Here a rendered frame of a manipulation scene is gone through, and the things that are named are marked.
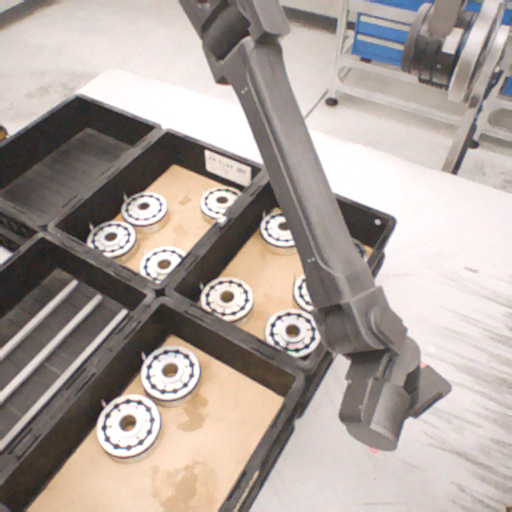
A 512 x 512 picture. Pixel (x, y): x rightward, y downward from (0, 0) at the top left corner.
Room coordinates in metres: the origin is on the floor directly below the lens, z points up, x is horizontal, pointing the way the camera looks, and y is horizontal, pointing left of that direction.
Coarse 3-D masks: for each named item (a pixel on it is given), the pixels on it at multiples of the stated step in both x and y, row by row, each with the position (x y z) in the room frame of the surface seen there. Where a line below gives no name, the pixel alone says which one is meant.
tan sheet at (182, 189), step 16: (176, 176) 0.92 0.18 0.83; (192, 176) 0.92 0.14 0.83; (160, 192) 0.86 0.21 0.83; (176, 192) 0.86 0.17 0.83; (192, 192) 0.86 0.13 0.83; (176, 208) 0.81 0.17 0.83; (192, 208) 0.81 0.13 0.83; (176, 224) 0.76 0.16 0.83; (192, 224) 0.76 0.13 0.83; (208, 224) 0.76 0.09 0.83; (144, 240) 0.71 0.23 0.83; (160, 240) 0.71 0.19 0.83; (176, 240) 0.71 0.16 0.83; (192, 240) 0.71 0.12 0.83
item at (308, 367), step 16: (256, 192) 0.76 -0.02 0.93; (240, 208) 0.71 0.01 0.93; (368, 208) 0.70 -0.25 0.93; (208, 240) 0.62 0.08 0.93; (384, 240) 0.61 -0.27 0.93; (192, 256) 0.58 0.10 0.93; (192, 304) 0.47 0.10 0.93; (224, 320) 0.44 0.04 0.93; (256, 336) 0.40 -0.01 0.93; (272, 352) 0.37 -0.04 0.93; (320, 352) 0.37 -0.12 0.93; (304, 368) 0.35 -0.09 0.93
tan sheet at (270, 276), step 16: (256, 240) 0.71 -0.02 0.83; (240, 256) 0.66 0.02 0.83; (256, 256) 0.66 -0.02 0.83; (272, 256) 0.66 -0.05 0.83; (288, 256) 0.66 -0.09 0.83; (368, 256) 0.66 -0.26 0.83; (224, 272) 0.62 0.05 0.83; (240, 272) 0.62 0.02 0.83; (256, 272) 0.62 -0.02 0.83; (272, 272) 0.62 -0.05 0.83; (288, 272) 0.61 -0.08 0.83; (256, 288) 0.57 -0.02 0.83; (272, 288) 0.57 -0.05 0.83; (288, 288) 0.57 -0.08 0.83; (256, 304) 0.54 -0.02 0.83; (272, 304) 0.53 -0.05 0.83; (288, 304) 0.53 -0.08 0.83; (256, 320) 0.50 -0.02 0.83
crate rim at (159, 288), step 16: (144, 144) 0.92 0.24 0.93; (208, 144) 0.92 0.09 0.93; (128, 160) 0.86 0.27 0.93; (240, 160) 0.86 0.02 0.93; (112, 176) 0.81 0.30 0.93; (256, 176) 0.80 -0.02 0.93; (96, 192) 0.76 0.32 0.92; (48, 224) 0.67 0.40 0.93; (64, 240) 0.62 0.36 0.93; (96, 256) 0.58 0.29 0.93; (128, 272) 0.54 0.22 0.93; (176, 272) 0.54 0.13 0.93; (160, 288) 0.51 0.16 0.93
